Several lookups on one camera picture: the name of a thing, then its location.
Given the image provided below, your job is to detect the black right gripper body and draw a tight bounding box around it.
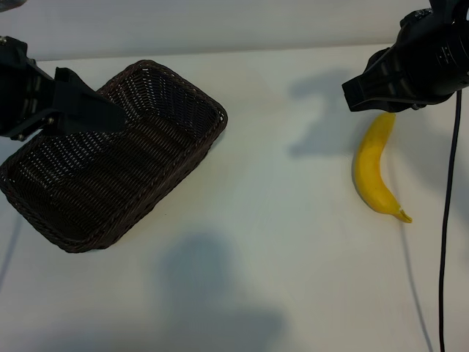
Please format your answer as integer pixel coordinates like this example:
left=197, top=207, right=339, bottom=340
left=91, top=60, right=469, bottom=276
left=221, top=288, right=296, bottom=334
left=367, top=35, right=454, bottom=111

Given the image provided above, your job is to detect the dark brown woven basket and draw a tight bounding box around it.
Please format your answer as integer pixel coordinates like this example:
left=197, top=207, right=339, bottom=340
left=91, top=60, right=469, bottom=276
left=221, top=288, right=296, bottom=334
left=0, top=59, right=229, bottom=254

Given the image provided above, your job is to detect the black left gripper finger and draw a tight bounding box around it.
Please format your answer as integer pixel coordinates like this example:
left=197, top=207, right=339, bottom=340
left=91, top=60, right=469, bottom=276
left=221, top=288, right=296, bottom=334
left=54, top=105, right=128, bottom=133
left=53, top=67, right=128, bottom=125

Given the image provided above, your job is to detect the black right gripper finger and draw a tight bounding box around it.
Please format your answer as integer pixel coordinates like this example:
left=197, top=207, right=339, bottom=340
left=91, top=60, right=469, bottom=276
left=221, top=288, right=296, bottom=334
left=341, top=71, right=397, bottom=100
left=347, top=92, right=399, bottom=113

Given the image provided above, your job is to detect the black cable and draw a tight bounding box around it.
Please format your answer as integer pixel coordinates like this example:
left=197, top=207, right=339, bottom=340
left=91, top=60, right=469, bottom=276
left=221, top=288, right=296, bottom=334
left=437, top=89, right=462, bottom=352

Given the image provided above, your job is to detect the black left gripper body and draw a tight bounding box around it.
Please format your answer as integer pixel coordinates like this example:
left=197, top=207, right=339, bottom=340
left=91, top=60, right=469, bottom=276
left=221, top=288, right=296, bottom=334
left=0, top=34, right=56, bottom=143

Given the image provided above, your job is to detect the yellow banana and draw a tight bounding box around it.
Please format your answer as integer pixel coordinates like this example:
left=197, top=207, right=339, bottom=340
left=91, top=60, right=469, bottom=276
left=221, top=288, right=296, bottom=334
left=352, top=112, right=414, bottom=224

